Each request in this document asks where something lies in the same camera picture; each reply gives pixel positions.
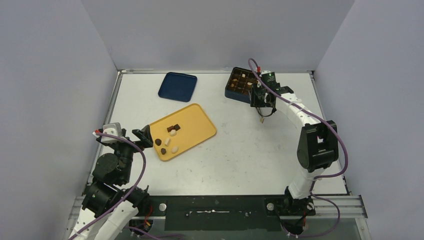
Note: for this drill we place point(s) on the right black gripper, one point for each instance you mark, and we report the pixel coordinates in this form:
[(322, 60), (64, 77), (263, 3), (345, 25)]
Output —
[(260, 100)]

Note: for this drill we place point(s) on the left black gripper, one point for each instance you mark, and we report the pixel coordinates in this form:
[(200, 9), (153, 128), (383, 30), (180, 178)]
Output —
[(144, 136)]

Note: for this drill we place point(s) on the metal serving tongs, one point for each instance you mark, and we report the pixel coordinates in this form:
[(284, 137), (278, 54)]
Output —
[(261, 116)]

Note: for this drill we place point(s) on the yellow plastic tray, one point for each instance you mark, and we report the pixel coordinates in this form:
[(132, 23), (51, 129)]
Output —
[(195, 128)]

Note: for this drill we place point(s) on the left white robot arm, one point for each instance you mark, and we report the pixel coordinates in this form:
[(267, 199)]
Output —
[(106, 208)]

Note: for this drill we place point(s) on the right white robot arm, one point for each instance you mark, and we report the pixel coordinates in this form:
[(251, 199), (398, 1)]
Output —
[(317, 147)]

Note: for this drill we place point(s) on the dark blue chocolate box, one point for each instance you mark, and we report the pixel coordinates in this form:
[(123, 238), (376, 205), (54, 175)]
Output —
[(237, 88)]

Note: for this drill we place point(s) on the white bar chocolate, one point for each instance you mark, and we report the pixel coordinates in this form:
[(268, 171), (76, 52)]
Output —
[(167, 142)]

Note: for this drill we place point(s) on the brown bar chocolate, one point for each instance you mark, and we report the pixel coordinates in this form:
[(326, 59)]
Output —
[(169, 129)]

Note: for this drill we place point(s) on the white teardrop chocolate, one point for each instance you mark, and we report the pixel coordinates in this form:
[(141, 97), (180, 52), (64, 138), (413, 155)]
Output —
[(173, 132)]

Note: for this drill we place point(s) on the white swirl chocolate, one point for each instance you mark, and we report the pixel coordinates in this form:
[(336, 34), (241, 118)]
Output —
[(175, 149)]

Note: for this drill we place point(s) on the dark blue box lid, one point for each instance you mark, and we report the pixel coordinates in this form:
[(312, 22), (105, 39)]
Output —
[(177, 87)]

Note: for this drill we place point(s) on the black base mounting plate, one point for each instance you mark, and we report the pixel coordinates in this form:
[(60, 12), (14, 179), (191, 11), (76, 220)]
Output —
[(224, 212)]

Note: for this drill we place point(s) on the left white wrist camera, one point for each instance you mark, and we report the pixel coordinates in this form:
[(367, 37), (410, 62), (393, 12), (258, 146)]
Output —
[(113, 129)]

